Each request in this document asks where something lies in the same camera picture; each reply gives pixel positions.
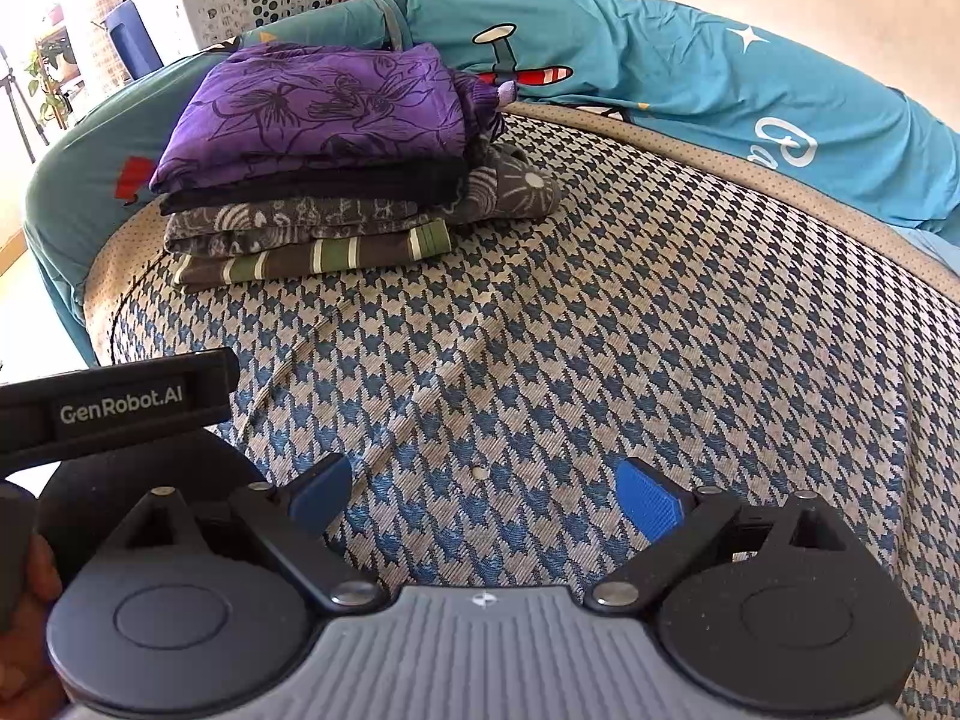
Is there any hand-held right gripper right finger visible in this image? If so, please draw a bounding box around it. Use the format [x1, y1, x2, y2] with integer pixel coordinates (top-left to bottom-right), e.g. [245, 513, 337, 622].
[585, 457, 852, 612]

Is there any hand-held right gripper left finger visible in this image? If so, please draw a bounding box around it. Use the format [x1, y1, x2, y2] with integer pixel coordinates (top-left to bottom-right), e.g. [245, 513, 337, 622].
[112, 454, 387, 612]

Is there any purple floral top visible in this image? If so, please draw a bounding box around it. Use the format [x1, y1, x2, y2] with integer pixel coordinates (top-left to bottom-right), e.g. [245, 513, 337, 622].
[148, 41, 520, 196]

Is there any person's left hand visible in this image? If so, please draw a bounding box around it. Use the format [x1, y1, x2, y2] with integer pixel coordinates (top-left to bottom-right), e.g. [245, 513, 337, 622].
[0, 538, 70, 720]

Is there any blue beige houndstooth blanket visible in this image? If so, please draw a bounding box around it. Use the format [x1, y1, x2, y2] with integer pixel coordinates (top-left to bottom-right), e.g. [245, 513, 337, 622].
[81, 101, 960, 720]

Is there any grey patterned garment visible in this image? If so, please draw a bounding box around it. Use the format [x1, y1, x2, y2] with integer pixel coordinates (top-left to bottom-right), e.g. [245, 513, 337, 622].
[162, 144, 563, 257]

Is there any black tripod stand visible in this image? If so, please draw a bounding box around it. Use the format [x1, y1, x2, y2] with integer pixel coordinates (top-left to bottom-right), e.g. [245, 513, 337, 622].
[0, 45, 40, 166]

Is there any green plant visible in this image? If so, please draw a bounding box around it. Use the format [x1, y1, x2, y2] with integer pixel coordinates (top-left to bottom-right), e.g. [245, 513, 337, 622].
[26, 36, 74, 130]

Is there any blue box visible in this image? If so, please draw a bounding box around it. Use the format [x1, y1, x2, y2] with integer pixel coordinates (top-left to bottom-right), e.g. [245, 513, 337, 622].
[103, 0, 164, 74]

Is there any light blue cloth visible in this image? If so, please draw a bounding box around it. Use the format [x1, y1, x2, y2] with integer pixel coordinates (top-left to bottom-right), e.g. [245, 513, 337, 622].
[896, 229, 960, 275]

